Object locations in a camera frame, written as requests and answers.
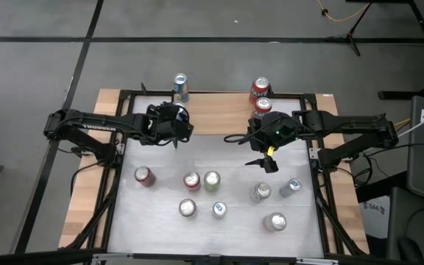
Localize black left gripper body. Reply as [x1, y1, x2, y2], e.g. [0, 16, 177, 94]
[145, 102, 194, 146]

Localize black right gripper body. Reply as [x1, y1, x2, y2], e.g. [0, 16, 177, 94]
[247, 112, 302, 174]

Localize blue silver Red Bull can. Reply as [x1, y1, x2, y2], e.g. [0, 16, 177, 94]
[172, 72, 191, 103]
[211, 201, 228, 221]
[174, 102, 190, 123]
[278, 177, 303, 199]

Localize silver Diet Coke can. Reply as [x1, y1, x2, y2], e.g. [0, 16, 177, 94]
[262, 211, 289, 233]
[249, 181, 272, 204]
[177, 198, 198, 218]

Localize orange-red Fanta can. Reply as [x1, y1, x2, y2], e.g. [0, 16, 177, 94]
[251, 96, 274, 121]
[183, 170, 202, 193]
[248, 76, 272, 106]

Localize green Sanzo can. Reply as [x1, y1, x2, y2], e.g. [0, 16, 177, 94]
[202, 170, 222, 193]

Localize red Coca-Cola can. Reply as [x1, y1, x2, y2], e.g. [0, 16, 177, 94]
[133, 165, 157, 188]

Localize wooden shelf with black legs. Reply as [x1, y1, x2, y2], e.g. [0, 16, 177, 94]
[170, 91, 274, 149]

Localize black tripod stand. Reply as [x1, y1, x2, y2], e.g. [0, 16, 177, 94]
[324, 0, 375, 58]

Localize white printed box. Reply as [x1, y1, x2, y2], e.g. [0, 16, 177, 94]
[358, 194, 392, 240]

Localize dark grey desk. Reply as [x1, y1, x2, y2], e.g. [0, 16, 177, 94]
[386, 185, 424, 265]

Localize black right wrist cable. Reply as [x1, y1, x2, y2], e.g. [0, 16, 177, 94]
[223, 132, 257, 145]

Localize silver metal bracket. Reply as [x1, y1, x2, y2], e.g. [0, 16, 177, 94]
[92, 252, 134, 265]
[295, 257, 340, 265]

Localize black desk frame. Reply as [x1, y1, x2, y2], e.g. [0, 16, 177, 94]
[377, 0, 424, 101]

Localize orange floor cable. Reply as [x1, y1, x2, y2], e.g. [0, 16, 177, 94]
[317, 0, 370, 23]

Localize white cable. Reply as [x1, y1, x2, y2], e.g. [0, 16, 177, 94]
[397, 105, 424, 138]

